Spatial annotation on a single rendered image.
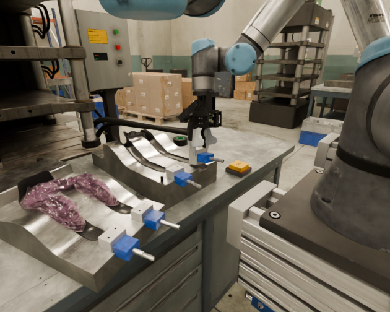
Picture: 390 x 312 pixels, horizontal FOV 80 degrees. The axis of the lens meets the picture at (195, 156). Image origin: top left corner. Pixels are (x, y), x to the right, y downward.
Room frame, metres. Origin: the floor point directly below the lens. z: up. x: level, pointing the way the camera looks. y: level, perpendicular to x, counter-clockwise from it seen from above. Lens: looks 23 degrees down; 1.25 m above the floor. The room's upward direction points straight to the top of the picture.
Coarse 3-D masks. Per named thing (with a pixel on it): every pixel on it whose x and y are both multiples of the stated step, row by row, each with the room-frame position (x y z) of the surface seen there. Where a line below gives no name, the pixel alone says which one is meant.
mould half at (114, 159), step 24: (120, 144) 0.85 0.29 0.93; (144, 144) 0.89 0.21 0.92; (168, 144) 0.94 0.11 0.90; (120, 168) 0.78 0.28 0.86; (144, 168) 0.73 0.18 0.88; (192, 168) 0.72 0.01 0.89; (216, 168) 0.79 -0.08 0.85; (144, 192) 0.68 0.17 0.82; (168, 192) 0.62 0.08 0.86; (192, 192) 0.69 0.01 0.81
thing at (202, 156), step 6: (198, 150) 0.74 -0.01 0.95; (204, 150) 0.76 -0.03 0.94; (192, 156) 0.74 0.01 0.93; (198, 156) 0.73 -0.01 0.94; (204, 156) 0.71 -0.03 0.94; (210, 156) 0.72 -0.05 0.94; (192, 162) 0.74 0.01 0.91; (198, 162) 0.73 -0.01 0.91; (204, 162) 0.70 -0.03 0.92; (222, 162) 0.68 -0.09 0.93
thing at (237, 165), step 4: (236, 160) 0.91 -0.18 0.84; (232, 164) 0.87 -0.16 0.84; (236, 164) 0.87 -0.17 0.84; (240, 164) 0.87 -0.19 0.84; (244, 164) 0.87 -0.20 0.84; (248, 164) 0.87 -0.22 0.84; (232, 168) 0.86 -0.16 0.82; (236, 168) 0.85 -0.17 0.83; (240, 168) 0.83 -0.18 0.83; (244, 168) 0.85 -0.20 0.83
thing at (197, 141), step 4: (196, 132) 0.73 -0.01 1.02; (200, 132) 0.73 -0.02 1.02; (196, 136) 0.73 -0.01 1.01; (200, 136) 0.72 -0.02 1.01; (192, 140) 0.73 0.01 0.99; (196, 140) 0.72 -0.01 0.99; (200, 140) 0.71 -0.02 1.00; (192, 144) 0.72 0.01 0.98; (196, 144) 0.72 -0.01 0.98; (200, 144) 0.71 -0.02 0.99; (192, 148) 0.72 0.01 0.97; (192, 152) 0.72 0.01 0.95
